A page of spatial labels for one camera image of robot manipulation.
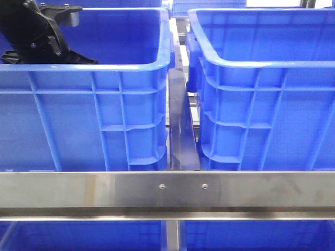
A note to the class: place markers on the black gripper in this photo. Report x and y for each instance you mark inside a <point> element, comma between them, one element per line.
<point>33,30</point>

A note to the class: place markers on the blue crate rear left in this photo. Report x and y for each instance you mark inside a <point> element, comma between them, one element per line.
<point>110,3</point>

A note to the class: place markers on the large blue crate left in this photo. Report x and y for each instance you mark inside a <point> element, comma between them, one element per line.
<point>104,117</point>

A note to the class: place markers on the large blue crate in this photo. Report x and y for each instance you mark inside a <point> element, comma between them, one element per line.
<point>104,117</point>
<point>264,79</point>

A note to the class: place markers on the blue crate rear right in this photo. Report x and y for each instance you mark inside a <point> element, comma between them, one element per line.
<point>180,8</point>

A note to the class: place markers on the steel centre divider bar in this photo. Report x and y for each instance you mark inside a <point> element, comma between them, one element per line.
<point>183,151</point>

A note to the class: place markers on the blue crate lower left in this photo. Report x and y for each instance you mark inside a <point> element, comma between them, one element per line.
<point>85,235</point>

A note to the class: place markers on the large blue crate right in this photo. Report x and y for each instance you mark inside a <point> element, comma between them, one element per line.
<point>264,79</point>

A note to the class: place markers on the blue crate lower right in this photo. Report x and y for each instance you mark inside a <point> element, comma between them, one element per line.
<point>258,235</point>

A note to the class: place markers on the steel shelf front rail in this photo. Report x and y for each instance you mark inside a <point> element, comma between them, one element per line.
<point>136,196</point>

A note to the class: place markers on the steel vertical post below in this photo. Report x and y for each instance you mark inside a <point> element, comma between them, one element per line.
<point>173,235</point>

